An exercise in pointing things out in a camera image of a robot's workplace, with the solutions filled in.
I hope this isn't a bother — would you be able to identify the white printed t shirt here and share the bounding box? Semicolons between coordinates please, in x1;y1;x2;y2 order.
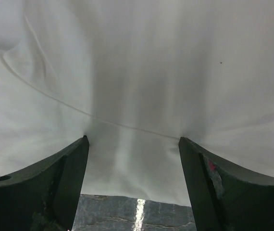
0;0;274;205

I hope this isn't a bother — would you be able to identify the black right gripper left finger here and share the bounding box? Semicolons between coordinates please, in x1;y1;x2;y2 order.
0;136;89;231

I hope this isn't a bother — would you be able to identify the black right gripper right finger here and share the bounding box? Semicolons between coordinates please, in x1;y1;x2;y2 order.
178;137;274;231

